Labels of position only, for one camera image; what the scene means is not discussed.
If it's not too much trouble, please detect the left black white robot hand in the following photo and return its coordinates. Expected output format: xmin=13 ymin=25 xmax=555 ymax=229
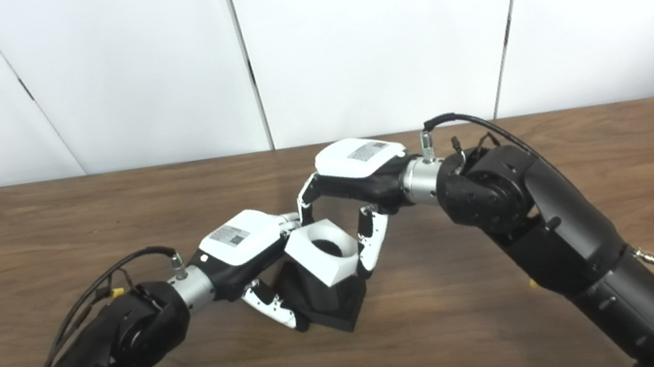
xmin=180 ymin=200 xmax=321 ymax=347

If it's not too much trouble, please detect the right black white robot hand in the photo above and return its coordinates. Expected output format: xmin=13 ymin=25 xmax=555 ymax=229
xmin=288 ymin=127 xmax=440 ymax=289

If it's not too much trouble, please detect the white square piece with hole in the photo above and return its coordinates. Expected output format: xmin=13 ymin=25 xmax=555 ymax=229
xmin=280 ymin=214 xmax=364 ymax=294

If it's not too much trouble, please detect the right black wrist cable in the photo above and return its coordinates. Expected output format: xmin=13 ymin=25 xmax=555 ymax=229
xmin=422 ymin=95 xmax=569 ymax=205

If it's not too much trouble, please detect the black cylindrical peg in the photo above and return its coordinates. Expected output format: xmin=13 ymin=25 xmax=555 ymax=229
xmin=270 ymin=245 xmax=374 ymax=344

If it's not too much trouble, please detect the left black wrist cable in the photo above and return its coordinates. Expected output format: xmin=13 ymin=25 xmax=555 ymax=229
xmin=0 ymin=240 xmax=205 ymax=367

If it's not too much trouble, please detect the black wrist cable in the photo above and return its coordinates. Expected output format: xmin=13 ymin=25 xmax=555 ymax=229
xmin=422 ymin=95 xmax=569 ymax=205
xmin=0 ymin=240 xmax=205 ymax=367

